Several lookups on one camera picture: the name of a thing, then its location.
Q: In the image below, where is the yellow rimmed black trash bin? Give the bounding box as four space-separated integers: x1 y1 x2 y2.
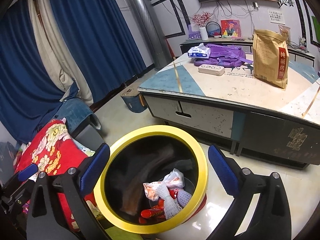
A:
94 125 208 235

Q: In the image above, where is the red floral blanket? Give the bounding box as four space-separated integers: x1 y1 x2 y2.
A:
14 119 106 231

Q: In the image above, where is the red snack wrapper in bin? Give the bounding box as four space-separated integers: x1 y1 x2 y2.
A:
138 188 182 224

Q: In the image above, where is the white foam net wrapper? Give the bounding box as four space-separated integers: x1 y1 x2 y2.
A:
156 183 192 220

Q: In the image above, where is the small blue stool box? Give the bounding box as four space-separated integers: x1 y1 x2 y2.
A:
120 86 147 113

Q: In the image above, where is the coffee table with drawers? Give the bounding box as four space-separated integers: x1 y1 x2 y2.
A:
139 55 319 170

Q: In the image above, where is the beige power strip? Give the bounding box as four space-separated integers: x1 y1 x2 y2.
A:
198 64 225 76

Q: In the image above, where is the brown paper snack bag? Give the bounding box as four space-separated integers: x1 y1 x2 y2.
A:
253 29 289 89

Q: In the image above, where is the white tissue pack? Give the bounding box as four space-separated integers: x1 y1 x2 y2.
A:
187 43 211 59

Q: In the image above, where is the blue curtain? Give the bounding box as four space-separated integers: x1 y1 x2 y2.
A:
1 0 145 143

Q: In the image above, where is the silver tower air conditioner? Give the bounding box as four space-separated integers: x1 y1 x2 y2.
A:
127 0 172 70

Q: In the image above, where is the beige curtain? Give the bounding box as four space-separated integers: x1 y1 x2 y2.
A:
27 0 93 105

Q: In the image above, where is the colourful portrait painting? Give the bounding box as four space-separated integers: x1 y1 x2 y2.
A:
220 19 241 37

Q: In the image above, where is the round black mirror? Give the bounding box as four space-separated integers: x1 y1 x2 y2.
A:
206 21 221 38

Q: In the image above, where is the green shopping bag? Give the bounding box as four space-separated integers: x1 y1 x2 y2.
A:
312 16 320 43

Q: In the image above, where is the white vase with red flowers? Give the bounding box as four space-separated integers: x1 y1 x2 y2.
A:
191 11 212 41

